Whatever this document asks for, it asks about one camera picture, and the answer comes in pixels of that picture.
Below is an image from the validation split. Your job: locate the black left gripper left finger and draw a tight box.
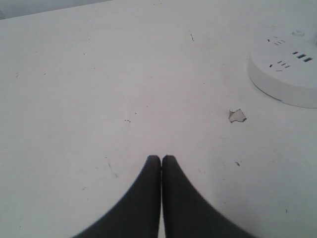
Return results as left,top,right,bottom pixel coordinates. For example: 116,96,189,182
76,155,161,238

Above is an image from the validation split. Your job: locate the torn paper scrap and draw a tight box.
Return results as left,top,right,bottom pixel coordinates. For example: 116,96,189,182
228,109,247,123

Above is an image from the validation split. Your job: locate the white desk lamp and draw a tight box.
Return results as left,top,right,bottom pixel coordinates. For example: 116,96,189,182
247,29,317,109

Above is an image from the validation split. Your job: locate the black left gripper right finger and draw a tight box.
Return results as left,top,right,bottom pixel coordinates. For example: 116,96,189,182
161,155,250,238

